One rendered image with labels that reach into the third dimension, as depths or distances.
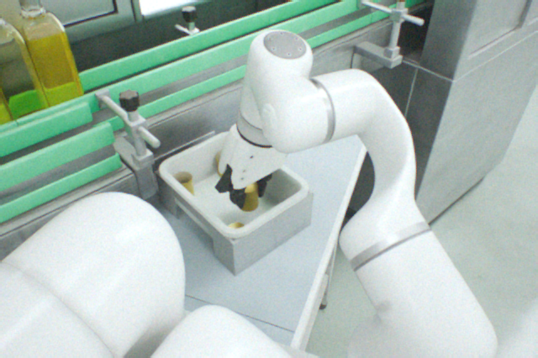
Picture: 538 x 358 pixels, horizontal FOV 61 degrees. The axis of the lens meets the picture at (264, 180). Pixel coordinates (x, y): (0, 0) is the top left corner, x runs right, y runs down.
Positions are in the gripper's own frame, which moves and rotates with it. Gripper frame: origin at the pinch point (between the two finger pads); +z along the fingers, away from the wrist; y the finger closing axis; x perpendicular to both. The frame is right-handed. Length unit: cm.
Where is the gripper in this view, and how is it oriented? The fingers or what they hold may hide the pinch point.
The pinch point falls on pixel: (247, 189)
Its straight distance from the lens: 73.8
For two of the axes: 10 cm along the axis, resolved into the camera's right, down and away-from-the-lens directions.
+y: -7.7, 4.2, -4.8
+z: -1.7, 5.9, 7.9
